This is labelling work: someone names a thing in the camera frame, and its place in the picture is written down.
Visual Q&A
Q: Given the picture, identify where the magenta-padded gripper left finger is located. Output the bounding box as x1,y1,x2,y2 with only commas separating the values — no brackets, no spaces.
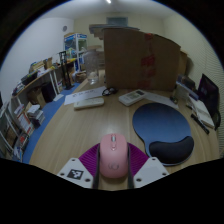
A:
56,143,102,190

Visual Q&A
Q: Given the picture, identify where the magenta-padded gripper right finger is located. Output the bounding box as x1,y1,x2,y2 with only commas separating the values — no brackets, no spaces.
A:
126,143,170,190

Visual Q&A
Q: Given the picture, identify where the pink computer mouse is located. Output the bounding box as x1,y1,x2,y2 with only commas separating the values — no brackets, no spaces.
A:
99,133,130,179

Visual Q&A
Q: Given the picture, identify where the blue mouse pad, black wrist rest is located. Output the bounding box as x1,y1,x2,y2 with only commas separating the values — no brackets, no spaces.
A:
131,102,195,167

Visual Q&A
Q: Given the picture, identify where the black marker pen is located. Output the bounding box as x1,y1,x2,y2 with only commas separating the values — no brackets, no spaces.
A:
190,113,211,136

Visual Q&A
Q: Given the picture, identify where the cluttered shelf unit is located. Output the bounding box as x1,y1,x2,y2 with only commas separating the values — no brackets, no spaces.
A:
0,96,46,164

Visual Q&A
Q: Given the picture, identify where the white remote control with display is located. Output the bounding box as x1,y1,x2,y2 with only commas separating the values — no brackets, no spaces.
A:
118,89,148,107

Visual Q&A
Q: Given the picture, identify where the white paper sheet with print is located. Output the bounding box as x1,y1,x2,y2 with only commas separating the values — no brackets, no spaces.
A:
63,86,108,106

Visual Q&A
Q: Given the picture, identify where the white book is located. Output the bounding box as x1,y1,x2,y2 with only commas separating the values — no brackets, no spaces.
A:
190,97,216,129

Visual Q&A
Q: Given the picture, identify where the black office chair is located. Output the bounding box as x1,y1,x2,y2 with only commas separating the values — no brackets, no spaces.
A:
211,109,222,132

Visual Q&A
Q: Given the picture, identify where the clear glass jar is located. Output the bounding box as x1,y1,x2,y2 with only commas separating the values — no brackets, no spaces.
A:
82,49,100,85

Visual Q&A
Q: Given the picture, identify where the large cardboard box with red tape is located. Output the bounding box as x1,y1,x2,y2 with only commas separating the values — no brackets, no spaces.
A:
102,27,182,93

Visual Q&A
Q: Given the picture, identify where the small cardboard box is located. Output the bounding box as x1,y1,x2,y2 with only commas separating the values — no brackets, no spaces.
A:
178,49,190,77

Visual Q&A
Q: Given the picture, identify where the blue and white display cabinet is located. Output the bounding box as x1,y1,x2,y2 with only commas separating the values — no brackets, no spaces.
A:
63,32,88,73

